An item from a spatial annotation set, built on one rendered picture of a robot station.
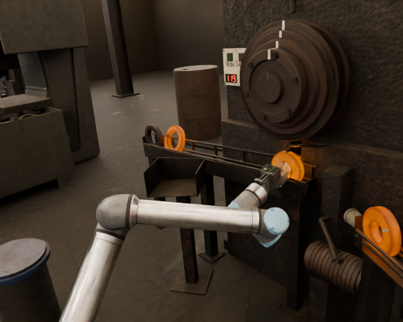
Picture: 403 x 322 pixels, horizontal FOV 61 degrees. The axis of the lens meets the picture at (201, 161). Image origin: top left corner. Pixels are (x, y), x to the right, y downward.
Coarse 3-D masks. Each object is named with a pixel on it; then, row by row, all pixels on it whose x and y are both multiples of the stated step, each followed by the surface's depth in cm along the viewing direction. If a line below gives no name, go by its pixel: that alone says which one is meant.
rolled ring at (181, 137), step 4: (168, 128) 221; (172, 128) 218; (176, 128) 215; (180, 128) 213; (168, 132) 221; (172, 132) 221; (180, 132) 211; (168, 136) 222; (180, 136) 211; (184, 136) 212; (164, 140) 224; (168, 140) 222; (180, 140) 211; (184, 140) 212; (164, 144) 223; (168, 144) 222; (180, 144) 210; (184, 144) 212; (172, 148) 221; (176, 148) 214; (180, 148) 212
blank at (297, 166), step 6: (276, 156) 152; (282, 156) 149; (288, 156) 146; (294, 156) 146; (276, 162) 153; (282, 162) 151; (288, 162) 147; (294, 162) 145; (300, 162) 145; (294, 168) 146; (300, 168) 144; (294, 174) 147; (300, 174) 145; (300, 180) 148
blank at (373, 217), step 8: (368, 208) 110; (376, 208) 106; (384, 208) 105; (368, 216) 110; (376, 216) 106; (384, 216) 102; (392, 216) 102; (368, 224) 111; (376, 224) 110; (384, 224) 102; (392, 224) 100; (368, 232) 111; (376, 232) 111; (384, 232) 102; (392, 232) 100; (376, 240) 108; (384, 240) 103; (392, 240) 100; (400, 240) 100; (384, 248) 103; (392, 248) 100; (384, 256) 104
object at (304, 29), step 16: (272, 32) 132; (304, 32) 121; (320, 32) 122; (320, 48) 119; (336, 48) 121; (336, 64) 116; (240, 80) 152; (336, 80) 118; (336, 96) 119; (320, 128) 128
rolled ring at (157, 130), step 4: (152, 124) 230; (148, 128) 231; (152, 128) 227; (156, 128) 225; (148, 132) 234; (156, 132) 224; (160, 132) 224; (148, 136) 236; (160, 136) 224; (148, 140) 236; (160, 140) 224; (152, 144) 235; (160, 144) 225
